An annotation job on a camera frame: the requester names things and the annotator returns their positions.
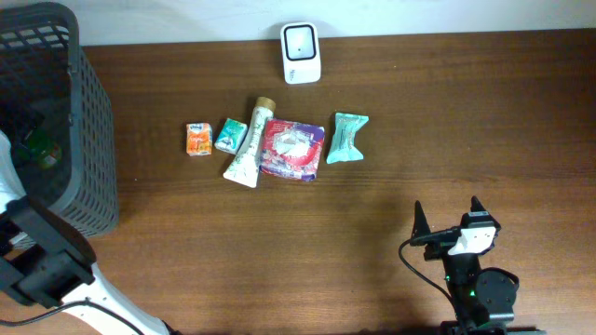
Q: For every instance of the grey plastic mesh basket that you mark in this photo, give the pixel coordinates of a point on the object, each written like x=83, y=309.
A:
x=47, y=82

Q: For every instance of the green wet wipes pack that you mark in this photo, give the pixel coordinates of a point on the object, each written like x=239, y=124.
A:
x=343, y=148

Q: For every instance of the teal tissue pack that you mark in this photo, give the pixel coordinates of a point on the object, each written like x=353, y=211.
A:
x=231, y=136

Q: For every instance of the white tube with cork cap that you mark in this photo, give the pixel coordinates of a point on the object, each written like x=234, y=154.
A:
x=245, y=167

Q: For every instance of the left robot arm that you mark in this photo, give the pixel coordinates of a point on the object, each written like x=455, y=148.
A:
x=45, y=261

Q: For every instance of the white barcode scanner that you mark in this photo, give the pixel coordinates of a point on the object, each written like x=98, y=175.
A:
x=300, y=53

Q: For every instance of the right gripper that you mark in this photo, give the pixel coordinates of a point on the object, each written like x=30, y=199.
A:
x=421, y=228

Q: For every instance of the red purple tissue pack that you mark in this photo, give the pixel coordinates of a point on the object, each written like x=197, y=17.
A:
x=291, y=150

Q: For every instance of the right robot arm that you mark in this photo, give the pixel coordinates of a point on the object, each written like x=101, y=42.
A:
x=482, y=298

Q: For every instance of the green lid jar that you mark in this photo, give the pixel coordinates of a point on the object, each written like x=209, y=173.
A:
x=37, y=147

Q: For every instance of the orange tissue pack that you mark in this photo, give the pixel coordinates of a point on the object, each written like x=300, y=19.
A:
x=198, y=139

